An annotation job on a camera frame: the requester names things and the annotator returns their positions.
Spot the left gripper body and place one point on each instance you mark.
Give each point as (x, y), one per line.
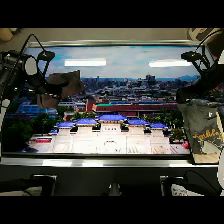
(48, 96)

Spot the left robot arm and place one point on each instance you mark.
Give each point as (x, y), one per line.
(10, 71)

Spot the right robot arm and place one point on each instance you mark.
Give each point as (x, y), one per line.
(206, 80)

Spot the grey T-shirt with yellow print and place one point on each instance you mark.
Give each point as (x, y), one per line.
(200, 120)

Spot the tan flat board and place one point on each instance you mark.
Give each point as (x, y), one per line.
(206, 158)

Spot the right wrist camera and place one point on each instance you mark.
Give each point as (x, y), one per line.
(190, 55)

